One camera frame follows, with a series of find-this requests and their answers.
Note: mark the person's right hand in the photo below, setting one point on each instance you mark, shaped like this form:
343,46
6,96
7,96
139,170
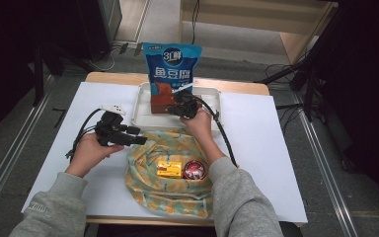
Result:
199,126

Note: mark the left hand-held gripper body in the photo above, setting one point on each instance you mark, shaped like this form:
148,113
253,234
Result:
110,130

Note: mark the light wooden furniture frame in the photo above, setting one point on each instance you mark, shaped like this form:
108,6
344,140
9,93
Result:
243,16

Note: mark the metal floor rail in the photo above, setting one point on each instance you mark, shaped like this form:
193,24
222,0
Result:
325,171
13,154

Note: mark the white plastic tray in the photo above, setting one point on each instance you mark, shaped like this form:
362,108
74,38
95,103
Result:
144,115

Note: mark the person's left hand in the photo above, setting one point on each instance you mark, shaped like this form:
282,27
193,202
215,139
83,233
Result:
90,154

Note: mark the dark curtain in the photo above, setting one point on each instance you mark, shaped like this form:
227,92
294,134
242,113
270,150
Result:
6,49
368,65

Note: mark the red round candy tin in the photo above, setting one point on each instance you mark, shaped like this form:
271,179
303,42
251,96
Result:
194,170

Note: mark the dark cabinet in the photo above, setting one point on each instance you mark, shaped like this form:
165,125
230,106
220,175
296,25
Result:
105,19

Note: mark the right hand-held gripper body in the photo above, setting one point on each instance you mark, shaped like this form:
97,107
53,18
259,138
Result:
187,105

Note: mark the small black floor bracket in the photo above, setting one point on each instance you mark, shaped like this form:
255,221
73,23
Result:
123,48
138,49

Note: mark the black metal stand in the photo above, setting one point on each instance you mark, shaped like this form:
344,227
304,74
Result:
311,85

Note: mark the blue snack packet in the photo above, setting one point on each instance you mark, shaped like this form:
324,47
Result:
172,65

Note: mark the small yellow box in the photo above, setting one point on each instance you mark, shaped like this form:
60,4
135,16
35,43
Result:
169,170

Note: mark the orange fruit print cloth bag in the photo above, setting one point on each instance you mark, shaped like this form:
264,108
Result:
167,194

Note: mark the person's dark trousers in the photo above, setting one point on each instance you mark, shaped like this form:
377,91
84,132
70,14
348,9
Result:
151,232

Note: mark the white table mat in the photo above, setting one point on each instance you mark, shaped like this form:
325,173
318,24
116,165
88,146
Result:
260,138

